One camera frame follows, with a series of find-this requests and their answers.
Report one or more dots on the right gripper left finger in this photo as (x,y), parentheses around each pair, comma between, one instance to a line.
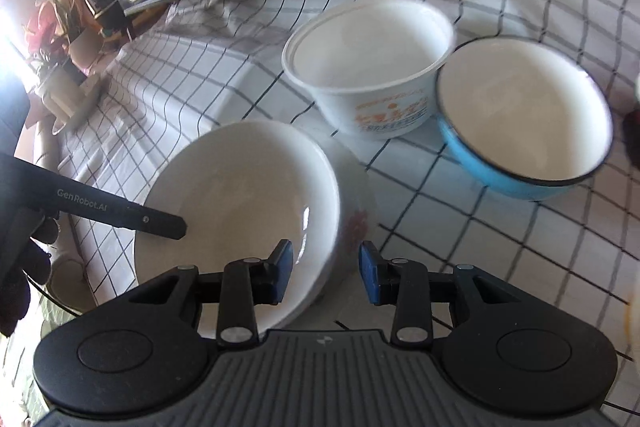
(153,345)

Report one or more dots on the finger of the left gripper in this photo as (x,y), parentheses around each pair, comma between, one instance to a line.
(25,185)

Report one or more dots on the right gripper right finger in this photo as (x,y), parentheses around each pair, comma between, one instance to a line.
(506,350)

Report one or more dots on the white ceramic flower bowl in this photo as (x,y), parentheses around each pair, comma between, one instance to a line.
(242,189)

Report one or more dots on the blue enamel bowl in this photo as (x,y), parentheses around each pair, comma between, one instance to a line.
(521,117)

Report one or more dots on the white paper noodle bowl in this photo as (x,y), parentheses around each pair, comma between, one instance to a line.
(371,65)

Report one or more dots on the black gloved left hand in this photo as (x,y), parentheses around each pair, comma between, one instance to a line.
(21,257)

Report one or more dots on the flower vase decoration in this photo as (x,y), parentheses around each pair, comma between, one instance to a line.
(62,45)

